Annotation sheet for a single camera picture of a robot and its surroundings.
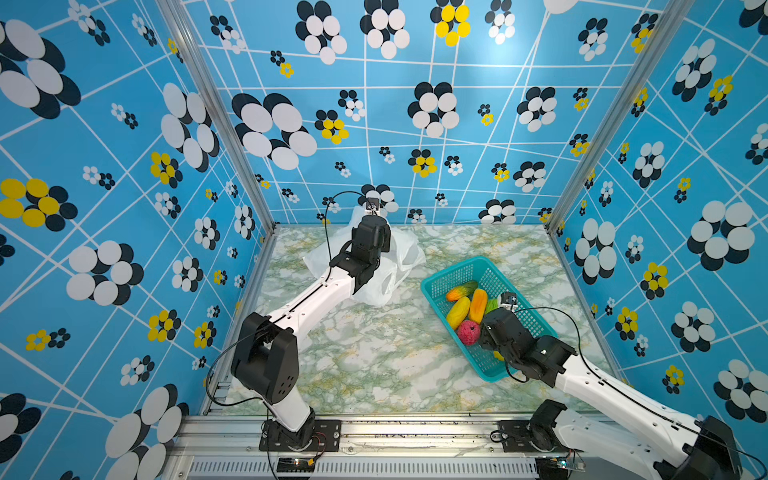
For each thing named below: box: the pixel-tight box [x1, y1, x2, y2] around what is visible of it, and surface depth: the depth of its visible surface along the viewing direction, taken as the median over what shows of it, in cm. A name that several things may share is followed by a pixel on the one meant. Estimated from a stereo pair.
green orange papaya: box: [446, 281, 478, 302], surface depth 98 cm
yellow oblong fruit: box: [446, 297, 471, 330], surface depth 93 cm
